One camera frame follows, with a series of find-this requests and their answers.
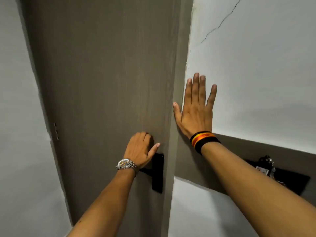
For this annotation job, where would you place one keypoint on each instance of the person's left hand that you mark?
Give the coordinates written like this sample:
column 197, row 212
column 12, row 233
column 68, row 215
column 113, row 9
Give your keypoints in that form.
column 138, row 150

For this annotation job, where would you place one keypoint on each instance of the key tag in switch panel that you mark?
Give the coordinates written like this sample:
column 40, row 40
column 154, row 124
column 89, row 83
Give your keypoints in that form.
column 265, row 166

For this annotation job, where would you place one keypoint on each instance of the black red orange wrist bangles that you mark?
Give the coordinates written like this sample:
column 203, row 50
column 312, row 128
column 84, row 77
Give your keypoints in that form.
column 203, row 140

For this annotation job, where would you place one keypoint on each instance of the grey-brown wooden door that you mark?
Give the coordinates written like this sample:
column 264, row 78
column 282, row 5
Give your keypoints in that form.
column 98, row 71

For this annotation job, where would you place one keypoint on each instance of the black wall switch panel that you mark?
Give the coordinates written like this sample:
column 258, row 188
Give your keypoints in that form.
column 296, row 182

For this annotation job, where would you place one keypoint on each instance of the person's right hand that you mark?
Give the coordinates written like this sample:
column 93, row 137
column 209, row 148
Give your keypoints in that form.
column 196, row 113

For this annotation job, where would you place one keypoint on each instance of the person's left forearm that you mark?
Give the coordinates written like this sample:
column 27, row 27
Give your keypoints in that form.
column 103, row 207

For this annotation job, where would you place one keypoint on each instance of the silver wristwatch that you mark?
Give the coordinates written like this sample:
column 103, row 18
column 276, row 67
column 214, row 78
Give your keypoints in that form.
column 124, row 164

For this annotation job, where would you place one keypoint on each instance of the person's right forearm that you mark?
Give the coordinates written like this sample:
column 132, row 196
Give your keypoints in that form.
column 259, row 190

